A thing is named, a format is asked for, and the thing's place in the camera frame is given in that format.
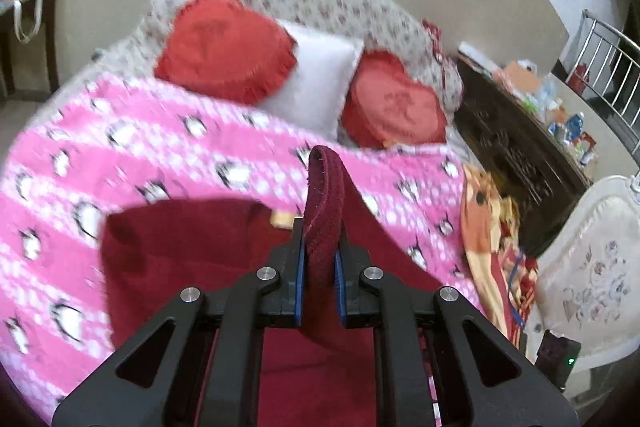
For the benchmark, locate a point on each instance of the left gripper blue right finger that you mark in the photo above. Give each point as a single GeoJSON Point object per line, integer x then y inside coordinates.
{"type": "Point", "coordinates": [438, 360]}

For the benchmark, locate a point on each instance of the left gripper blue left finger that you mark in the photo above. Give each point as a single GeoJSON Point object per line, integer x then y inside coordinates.
{"type": "Point", "coordinates": [197, 361]}

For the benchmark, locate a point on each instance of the dark red sweater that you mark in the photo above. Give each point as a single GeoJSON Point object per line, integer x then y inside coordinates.
{"type": "Point", "coordinates": [310, 266]}

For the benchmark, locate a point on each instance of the white upholstered chair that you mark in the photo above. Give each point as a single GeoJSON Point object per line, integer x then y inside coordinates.
{"type": "Point", "coordinates": [588, 278]}

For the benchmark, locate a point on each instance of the orange patterned blanket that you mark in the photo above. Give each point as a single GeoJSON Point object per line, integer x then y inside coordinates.
{"type": "Point", "coordinates": [504, 277]}

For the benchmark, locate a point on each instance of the dark carved wooden cabinet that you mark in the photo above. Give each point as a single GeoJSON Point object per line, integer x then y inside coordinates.
{"type": "Point", "coordinates": [525, 162]}

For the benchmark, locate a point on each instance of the pink penguin blanket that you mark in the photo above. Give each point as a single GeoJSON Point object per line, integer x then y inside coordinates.
{"type": "Point", "coordinates": [135, 142]}

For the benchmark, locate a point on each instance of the white square pillow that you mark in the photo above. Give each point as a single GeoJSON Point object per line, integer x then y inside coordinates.
{"type": "Point", "coordinates": [314, 95]}

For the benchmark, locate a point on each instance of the metal stair railing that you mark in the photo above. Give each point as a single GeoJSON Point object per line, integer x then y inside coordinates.
{"type": "Point", "coordinates": [605, 74]}

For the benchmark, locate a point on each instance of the right red heart pillow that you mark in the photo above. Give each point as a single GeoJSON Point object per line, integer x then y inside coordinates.
{"type": "Point", "coordinates": [384, 107]}

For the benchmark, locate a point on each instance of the red heart pillow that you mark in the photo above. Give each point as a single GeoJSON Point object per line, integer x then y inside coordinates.
{"type": "Point", "coordinates": [221, 49]}
{"type": "Point", "coordinates": [384, 107]}

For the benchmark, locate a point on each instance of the left red heart pillow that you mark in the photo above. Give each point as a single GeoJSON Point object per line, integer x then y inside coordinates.
{"type": "Point", "coordinates": [221, 49]}

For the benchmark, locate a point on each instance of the dark wooden side table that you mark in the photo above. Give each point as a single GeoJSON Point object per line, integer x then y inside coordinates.
{"type": "Point", "coordinates": [22, 20]}

